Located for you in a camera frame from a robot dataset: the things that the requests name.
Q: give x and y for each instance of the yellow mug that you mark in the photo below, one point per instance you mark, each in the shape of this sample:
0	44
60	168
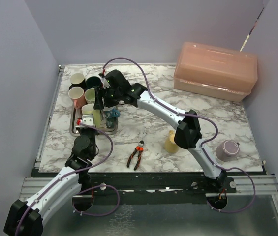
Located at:
170	146

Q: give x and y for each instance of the clear handle screwdriver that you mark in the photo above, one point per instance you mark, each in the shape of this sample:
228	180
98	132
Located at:
124	142

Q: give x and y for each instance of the pink and blue mug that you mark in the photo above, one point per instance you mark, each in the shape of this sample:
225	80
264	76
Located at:
76	94

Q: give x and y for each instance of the lime green faceted mug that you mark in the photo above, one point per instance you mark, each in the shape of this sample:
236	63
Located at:
89	109

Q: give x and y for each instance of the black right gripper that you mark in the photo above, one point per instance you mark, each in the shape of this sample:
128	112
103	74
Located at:
98	104

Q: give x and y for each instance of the blue dotted mug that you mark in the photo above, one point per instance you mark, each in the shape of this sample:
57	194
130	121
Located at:
111	114

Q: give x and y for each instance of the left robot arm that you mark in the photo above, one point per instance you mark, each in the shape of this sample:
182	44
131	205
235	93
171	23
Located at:
28	218

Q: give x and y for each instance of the sage green mug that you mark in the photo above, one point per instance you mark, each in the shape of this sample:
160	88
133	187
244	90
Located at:
90	96

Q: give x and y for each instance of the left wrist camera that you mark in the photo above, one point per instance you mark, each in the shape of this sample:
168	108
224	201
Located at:
85	121

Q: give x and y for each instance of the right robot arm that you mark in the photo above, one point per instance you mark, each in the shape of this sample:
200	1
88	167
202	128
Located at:
188	134

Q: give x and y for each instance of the aluminium rail frame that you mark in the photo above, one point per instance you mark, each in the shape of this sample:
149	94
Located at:
263	184

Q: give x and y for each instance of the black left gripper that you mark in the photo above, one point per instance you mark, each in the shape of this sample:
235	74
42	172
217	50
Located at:
80	129

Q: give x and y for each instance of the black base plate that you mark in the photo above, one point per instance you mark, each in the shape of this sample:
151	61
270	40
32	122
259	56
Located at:
147	188

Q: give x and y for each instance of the black mug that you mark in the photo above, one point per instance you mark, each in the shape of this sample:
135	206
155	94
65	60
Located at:
78	80

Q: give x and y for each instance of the mauve purple mug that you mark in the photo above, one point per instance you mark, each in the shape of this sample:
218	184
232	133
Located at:
227	150

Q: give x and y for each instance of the pink plastic storage box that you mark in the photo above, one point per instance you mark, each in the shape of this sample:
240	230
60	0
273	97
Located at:
215	72

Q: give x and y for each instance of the dark teal mug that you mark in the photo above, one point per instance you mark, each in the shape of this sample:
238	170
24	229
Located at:
93	81

